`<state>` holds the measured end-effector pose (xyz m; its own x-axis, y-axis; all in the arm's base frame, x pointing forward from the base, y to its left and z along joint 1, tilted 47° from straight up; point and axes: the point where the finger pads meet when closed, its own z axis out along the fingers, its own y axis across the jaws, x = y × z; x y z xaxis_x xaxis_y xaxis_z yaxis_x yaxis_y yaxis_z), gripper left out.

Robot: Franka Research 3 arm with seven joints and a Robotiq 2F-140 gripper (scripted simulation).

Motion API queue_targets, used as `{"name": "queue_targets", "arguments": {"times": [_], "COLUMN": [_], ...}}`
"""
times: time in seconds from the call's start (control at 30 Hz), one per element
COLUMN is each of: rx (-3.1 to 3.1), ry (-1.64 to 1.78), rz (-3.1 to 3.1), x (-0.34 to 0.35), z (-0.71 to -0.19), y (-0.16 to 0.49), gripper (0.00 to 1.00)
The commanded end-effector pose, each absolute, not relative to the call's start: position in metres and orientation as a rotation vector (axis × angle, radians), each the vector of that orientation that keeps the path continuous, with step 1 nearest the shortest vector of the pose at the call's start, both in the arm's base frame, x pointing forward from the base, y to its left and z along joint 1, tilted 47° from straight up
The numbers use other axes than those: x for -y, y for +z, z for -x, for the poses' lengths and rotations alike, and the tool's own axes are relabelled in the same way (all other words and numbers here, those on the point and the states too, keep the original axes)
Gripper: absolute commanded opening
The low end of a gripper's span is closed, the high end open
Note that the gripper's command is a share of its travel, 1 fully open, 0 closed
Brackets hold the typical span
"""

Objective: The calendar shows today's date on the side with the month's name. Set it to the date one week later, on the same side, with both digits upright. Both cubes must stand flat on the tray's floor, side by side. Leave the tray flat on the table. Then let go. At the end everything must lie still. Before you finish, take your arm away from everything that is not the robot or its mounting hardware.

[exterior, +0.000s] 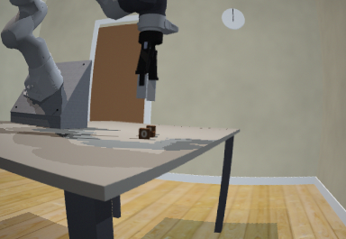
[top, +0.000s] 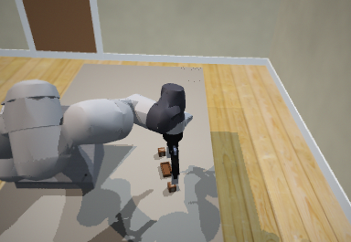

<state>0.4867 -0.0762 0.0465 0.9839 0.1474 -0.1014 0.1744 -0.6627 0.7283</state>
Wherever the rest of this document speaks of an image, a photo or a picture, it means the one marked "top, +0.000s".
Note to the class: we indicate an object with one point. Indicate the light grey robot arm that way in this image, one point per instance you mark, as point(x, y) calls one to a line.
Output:
point(41, 153)

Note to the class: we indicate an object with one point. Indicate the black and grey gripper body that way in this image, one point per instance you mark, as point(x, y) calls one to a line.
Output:
point(173, 139)

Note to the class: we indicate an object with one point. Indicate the brown wooden tray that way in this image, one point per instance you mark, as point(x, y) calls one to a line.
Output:
point(166, 169)

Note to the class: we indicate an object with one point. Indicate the brown cube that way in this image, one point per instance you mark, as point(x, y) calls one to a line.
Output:
point(161, 151)
point(171, 187)

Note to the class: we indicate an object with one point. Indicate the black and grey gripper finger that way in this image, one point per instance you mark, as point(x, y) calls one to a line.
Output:
point(167, 151)
point(175, 164)

